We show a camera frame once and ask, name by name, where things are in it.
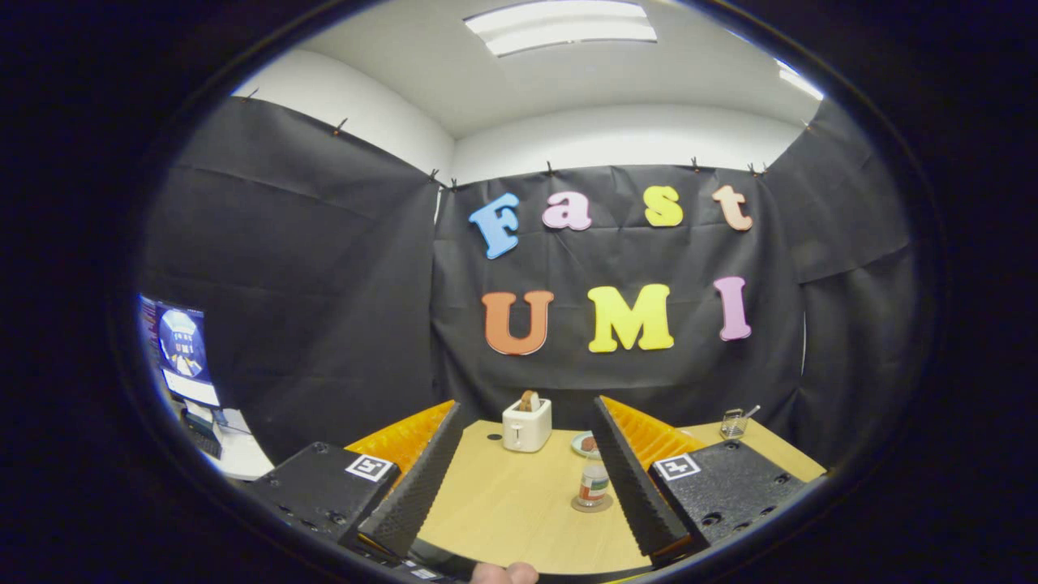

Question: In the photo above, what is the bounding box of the white side desk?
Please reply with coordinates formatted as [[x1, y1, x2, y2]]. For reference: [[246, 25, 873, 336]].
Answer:
[[182, 406, 275, 481]]

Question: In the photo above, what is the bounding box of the small ceiling light panel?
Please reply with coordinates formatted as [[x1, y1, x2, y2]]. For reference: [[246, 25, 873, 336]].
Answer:
[[774, 58, 826, 102]]

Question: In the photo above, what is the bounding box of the computer monitor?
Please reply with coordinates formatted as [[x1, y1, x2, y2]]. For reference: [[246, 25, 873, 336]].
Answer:
[[139, 294, 221, 408]]

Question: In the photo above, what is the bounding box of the black keyboard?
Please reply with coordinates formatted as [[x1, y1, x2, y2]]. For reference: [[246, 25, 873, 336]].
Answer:
[[183, 411, 224, 460]]

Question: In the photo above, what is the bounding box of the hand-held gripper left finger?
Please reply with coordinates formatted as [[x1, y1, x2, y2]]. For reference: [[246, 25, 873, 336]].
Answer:
[[243, 399, 467, 562]]

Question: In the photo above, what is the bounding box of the black backdrop cloth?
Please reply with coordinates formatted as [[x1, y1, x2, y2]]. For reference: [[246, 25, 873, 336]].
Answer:
[[138, 97, 917, 471]]

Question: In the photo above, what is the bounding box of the large ceiling light panel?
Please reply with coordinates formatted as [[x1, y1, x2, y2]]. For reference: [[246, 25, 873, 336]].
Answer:
[[464, 0, 658, 58]]

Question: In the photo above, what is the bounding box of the white toaster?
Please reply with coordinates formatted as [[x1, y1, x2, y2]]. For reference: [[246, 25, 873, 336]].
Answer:
[[502, 397, 553, 453]]

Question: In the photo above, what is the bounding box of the wooden table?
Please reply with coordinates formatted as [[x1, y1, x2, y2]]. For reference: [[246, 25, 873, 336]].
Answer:
[[416, 418, 828, 575]]

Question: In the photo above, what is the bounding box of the clear plastic juice bottle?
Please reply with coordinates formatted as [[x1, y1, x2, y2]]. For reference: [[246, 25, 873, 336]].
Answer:
[[577, 450, 611, 509]]

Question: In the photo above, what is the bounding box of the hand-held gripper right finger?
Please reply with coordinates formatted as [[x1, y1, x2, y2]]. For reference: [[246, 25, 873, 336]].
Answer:
[[590, 395, 812, 560]]

